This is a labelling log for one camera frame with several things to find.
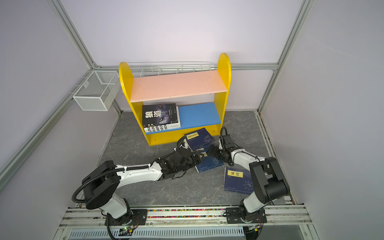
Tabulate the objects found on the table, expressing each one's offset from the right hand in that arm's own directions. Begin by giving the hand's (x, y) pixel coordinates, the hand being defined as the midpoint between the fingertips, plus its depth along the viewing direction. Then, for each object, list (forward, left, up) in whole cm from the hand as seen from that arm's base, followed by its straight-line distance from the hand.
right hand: (213, 154), depth 94 cm
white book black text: (+10, +35, +15) cm, 39 cm away
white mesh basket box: (+35, +76, +23) cm, 87 cm away
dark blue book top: (+12, +9, +1) cm, 15 cm away
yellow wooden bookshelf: (+23, 0, +12) cm, 25 cm away
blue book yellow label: (-15, -14, -3) cm, 21 cm away
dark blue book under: (-6, +3, +2) cm, 7 cm away
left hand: (-8, +8, +8) cm, 14 cm away
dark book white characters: (+18, +34, +19) cm, 43 cm away
